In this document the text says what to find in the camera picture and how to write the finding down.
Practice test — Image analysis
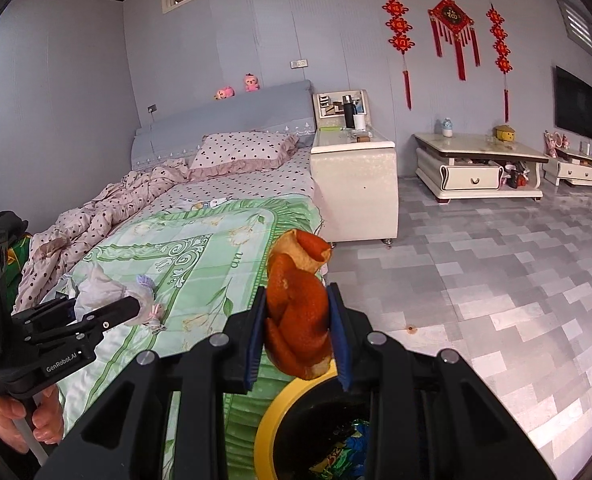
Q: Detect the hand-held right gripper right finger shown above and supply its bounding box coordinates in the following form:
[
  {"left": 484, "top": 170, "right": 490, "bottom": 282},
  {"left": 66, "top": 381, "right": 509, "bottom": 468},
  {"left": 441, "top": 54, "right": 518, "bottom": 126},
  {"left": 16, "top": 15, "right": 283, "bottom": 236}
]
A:
[{"left": 326, "top": 282, "right": 559, "bottom": 480}]

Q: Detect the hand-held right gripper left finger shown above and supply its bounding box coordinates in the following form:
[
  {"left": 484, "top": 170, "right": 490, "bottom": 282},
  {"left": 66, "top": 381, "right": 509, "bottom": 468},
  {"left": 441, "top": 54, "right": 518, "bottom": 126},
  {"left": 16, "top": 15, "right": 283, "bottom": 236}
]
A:
[{"left": 36, "top": 286, "right": 269, "bottom": 480}]

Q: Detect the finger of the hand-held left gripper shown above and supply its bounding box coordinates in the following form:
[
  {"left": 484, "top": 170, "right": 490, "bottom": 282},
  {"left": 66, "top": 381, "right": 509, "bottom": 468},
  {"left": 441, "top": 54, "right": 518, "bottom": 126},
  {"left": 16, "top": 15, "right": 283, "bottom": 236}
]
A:
[
  {"left": 10, "top": 296, "right": 79, "bottom": 333},
  {"left": 26, "top": 296, "right": 141, "bottom": 348}
]

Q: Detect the purple foam fruit net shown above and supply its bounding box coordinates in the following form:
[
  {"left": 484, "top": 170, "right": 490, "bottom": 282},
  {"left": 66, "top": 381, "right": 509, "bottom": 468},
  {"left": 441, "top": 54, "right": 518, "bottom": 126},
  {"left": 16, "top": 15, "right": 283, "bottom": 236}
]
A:
[{"left": 73, "top": 262, "right": 171, "bottom": 332}]

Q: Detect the orange peel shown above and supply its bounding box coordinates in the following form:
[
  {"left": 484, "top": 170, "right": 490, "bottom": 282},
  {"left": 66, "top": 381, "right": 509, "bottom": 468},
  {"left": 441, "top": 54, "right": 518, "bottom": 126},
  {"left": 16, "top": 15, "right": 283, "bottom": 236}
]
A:
[{"left": 265, "top": 229, "right": 334, "bottom": 381}]

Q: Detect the yellow rimmed black trash bin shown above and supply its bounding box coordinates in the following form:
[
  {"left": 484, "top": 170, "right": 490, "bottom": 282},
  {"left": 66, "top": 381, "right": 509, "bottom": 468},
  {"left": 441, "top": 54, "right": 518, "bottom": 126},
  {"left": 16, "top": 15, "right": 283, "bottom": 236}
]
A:
[{"left": 253, "top": 366, "right": 374, "bottom": 480}]

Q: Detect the green snack packet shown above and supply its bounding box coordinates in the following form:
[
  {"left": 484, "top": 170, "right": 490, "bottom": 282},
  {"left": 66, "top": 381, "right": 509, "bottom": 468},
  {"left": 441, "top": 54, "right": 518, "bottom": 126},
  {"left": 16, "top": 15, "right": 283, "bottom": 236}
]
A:
[{"left": 308, "top": 417, "right": 371, "bottom": 480}]

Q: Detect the person's left hand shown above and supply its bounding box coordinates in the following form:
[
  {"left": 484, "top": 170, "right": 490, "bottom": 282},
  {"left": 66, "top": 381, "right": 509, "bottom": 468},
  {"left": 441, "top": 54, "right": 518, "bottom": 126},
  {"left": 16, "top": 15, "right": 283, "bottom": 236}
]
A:
[{"left": 0, "top": 384, "right": 65, "bottom": 446}]

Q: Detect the green folded blanket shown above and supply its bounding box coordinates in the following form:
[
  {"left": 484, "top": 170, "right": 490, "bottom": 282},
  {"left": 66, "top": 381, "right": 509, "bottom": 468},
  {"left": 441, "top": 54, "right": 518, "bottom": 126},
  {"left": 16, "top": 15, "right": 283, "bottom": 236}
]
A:
[{"left": 6, "top": 234, "right": 34, "bottom": 311}]

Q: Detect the dark cloth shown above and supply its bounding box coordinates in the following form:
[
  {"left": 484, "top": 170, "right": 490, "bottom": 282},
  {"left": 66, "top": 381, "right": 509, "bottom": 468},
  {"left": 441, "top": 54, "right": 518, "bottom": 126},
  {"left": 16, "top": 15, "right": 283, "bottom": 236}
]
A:
[{"left": 0, "top": 211, "right": 29, "bottom": 241}]

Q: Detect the green floral blanket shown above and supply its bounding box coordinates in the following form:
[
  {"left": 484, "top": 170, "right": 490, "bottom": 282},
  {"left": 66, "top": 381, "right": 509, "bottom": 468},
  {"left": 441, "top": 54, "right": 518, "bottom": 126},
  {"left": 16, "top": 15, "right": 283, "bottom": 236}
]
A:
[{"left": 50, "top": 195, "right": 327, "bottom": 480}]

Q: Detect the pink polka dot duvet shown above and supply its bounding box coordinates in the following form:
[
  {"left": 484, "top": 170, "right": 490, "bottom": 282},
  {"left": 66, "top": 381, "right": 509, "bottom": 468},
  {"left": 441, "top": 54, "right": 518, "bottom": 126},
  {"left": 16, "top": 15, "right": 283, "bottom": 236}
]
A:
[{"left": 13, "top": 157, "right": 191, "bottom": 313}]

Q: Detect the cream nightstand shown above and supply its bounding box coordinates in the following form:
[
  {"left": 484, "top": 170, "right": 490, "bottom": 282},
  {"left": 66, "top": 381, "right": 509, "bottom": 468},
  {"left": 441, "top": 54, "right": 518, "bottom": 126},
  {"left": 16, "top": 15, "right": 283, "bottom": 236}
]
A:
[{"left": 310, "top": 127, "right": 399, "bottom": 247}]

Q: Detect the polka dot bedsheet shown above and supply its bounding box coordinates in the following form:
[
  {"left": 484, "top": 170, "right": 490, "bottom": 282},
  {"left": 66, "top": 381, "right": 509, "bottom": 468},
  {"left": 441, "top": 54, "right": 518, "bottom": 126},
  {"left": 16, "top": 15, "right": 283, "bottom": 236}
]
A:
[{"left": 151, "top": 146, "right": 317, "bottom": 211}]

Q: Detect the polka dot pillow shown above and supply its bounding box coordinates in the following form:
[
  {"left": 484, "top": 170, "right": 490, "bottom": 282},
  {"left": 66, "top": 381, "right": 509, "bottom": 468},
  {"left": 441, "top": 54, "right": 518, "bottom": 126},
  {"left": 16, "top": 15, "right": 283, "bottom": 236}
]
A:
[{"left": 188, "top": 131, "right": 301, "bottom": 181}]

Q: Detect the cream coffee table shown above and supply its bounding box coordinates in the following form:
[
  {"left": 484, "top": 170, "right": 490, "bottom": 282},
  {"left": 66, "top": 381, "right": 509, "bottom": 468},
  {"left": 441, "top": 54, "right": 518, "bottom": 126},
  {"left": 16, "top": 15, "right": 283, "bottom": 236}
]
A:
[{"left": 414, "top": 132, "right": 549, "bottom": 205}]

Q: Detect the grey bed headboard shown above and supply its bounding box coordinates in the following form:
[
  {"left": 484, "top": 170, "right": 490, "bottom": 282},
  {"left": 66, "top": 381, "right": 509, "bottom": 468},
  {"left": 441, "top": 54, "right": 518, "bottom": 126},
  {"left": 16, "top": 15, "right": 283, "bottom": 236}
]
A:
[{"left": 130, "top": 80, "right": 315, "bottom": 171}]

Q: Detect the pink doll figure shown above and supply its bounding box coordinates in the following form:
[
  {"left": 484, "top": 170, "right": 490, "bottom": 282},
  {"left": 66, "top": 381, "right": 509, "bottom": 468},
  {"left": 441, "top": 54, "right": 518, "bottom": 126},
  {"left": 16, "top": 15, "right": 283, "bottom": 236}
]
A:
[{"left": 543, "top": 130, "right": 569, "bottom": 158}]

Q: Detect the cream television stand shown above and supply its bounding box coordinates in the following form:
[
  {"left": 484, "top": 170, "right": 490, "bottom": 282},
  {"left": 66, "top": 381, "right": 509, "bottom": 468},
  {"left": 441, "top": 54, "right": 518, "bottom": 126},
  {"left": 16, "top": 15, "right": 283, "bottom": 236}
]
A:
[{"left": 543, "top": 147, "right": 592, "bottom": 188}]

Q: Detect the red diamond knot ornament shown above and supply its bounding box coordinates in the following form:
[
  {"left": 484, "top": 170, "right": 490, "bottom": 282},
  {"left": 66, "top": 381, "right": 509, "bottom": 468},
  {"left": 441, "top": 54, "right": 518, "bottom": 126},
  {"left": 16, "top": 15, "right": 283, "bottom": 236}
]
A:
[{"left": 427, "top": 0, "right": 481, "bottom": 82}]

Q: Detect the window with white blind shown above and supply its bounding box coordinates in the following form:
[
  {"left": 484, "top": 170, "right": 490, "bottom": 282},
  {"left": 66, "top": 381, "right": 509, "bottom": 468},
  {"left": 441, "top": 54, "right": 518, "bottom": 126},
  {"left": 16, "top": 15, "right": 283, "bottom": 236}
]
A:
[{"left": 556, "top": 0, "right": 592, "bottom": 61}]

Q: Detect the long red knot string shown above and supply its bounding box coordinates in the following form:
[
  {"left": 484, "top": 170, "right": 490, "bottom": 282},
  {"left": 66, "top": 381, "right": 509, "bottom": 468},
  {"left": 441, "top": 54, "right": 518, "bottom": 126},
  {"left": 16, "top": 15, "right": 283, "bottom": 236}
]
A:
[{"left": 378, "top": 0, "right": 417, "bottom": 111}]

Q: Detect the short red knot string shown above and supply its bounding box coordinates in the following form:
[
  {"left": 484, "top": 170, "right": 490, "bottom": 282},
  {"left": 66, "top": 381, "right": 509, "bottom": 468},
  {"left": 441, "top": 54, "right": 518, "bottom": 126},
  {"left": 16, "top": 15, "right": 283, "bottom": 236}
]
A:
[{"left": 486, "top": 3, "right": 514, "bottom": 123}]

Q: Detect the black wall television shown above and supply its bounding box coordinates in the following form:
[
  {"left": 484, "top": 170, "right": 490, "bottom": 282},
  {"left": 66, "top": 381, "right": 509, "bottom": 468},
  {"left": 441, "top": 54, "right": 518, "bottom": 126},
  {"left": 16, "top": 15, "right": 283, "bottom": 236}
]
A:
[{"left": 553, "top": 65, "right": 592, "bottom": 143}]

